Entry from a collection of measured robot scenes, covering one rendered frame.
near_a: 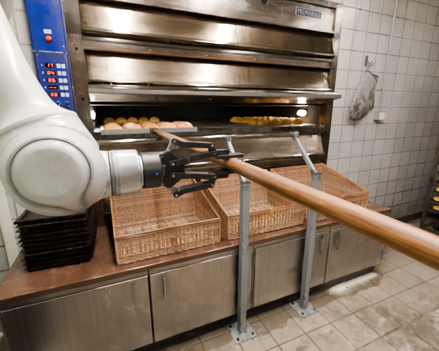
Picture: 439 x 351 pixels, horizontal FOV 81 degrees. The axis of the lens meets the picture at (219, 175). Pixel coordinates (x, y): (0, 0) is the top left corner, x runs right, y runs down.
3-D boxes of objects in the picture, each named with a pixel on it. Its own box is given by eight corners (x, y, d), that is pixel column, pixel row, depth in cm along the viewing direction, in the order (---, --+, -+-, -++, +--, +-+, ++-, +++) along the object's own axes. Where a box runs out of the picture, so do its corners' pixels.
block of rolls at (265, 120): (228, 122, 266) (228, 116, 265) (267, 120, 285) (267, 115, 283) (260, 125, 212) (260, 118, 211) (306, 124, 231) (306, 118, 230)
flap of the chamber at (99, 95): (88, 92, 133) (90, 101, 151) (341, 97, 203) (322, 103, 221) (88, 88, 133) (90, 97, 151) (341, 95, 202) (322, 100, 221)
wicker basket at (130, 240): (111, 226, 166) (106, 185, 159) (194, 212, 189) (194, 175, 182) (115, 267, 123) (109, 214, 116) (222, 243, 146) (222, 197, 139)
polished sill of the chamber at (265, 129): (94, 138, 158) (93, 131, 157) (319, 129, 228) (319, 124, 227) (94, 139, 152) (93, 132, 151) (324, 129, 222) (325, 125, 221)
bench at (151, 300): (43, 321, 165) (26, 239, 150) (327, 243, 259) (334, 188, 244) (18, 413, 115) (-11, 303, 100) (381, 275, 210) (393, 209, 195)
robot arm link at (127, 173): (111, 189, 56) (139, 186, 58) (113, 203, 48) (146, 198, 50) (107, 147, 54) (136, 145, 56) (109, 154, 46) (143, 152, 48)
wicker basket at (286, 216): (198, 212, 190) (198, 175, 183) (264, 200, 212) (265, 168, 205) (227, 242, 147) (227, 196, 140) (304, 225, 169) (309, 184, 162)
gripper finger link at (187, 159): (166, 165, 57) (165, 159, 57) (212, 153, 61) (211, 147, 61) (171, 168, 54) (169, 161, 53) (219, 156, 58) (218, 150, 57)
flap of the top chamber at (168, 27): (82, 34, 138) (78, -1, 139) (331, 59, 207) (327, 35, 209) (81, 29, 134) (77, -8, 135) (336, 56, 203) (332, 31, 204)
